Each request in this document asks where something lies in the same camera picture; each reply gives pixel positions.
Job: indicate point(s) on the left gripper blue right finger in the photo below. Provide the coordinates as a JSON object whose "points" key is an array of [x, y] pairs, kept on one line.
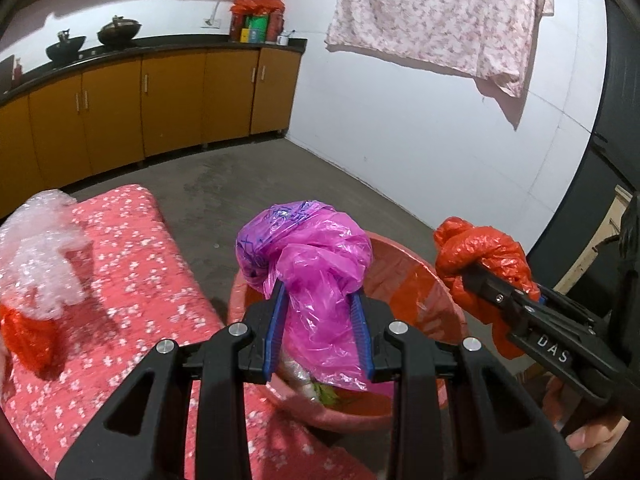
{"points": [[361, 333]]}

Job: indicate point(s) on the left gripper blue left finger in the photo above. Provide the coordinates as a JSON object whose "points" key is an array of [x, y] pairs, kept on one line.
{"points": [[278, 310]]}

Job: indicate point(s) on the magenta plastic bag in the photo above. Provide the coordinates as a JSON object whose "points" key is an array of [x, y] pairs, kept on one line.
{"points": [[321, 256]]}

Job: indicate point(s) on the clear bubble wrap bundle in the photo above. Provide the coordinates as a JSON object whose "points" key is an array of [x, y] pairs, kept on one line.
{"points": [[38, 242]]}

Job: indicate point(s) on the olive green plastic bag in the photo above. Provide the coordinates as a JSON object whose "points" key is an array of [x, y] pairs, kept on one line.
{"points": [[327, 395]]}

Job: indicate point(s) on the person right hand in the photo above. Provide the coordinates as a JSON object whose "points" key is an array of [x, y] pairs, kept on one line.
{"points": [[595, 440]]}

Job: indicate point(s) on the red floral tablecloth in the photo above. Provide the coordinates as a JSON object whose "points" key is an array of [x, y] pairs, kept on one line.
{"points": [[141, 291]]}

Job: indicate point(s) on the wooden lower cabinets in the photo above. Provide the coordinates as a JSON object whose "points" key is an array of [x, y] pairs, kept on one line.
{"points": [[93, 120]]}

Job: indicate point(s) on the white mug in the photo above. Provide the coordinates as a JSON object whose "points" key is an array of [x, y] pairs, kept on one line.
{"points": [[284, 38]]}

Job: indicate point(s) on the red covered bottle group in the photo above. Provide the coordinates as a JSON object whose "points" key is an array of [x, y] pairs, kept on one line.
{"points": [[257, 21]]}

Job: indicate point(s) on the black lidded wok right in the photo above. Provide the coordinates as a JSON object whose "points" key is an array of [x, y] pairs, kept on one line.
{"points": [[119, 33]]}

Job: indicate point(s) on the black wok left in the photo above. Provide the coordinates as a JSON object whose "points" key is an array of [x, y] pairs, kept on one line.
{"points": [[67, 48]]}

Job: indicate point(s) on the pink floral hanging sheet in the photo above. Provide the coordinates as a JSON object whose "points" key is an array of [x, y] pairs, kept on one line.
{"points": [[486, 39]]}

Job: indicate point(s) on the red sauce bottle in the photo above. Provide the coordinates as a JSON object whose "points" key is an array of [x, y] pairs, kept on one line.
{"points": [[17, 73]]}

